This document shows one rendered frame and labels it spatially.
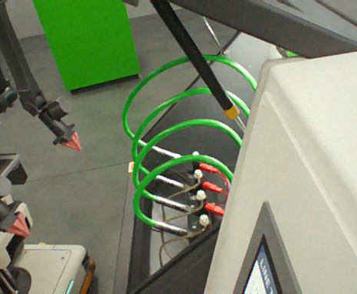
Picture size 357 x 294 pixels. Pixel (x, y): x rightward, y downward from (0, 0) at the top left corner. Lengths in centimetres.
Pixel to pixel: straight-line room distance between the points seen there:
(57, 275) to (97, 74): 287
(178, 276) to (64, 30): 366
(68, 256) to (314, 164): 177
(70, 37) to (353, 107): 394
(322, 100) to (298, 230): 13
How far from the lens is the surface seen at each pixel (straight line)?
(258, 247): 41
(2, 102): 136
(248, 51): 116
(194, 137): 129
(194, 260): 70
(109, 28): 417
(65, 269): 195
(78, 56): 424
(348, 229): 26
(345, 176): 27
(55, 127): 134
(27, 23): 771
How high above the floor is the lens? 172
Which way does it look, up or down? 35 degrees down
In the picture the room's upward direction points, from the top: 10 degrees counter-clockwise
